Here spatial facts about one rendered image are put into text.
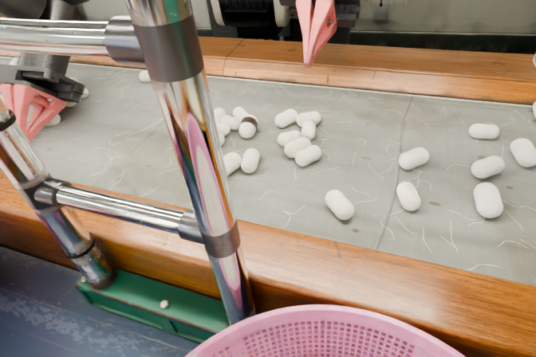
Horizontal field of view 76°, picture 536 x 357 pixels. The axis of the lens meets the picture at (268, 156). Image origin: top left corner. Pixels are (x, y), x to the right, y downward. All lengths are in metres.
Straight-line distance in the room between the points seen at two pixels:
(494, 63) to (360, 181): 0.31
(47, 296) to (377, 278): 0.35
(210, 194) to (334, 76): 0.41
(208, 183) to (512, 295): 0.23
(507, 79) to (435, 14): 2.00
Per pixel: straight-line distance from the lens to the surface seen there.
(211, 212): 0.19
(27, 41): 0.19
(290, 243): 0.30
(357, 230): 0.35
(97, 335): 0.41
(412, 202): 0.36
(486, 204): 0.38
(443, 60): 0.61
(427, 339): 0.27
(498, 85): 0.58
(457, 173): 0.43
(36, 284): 0.48
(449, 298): 0.30
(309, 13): 0.47
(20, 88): 0.56
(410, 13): 2.54
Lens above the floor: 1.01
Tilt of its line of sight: 40 degrees down
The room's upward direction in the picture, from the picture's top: 6 degrees counter-clockwise
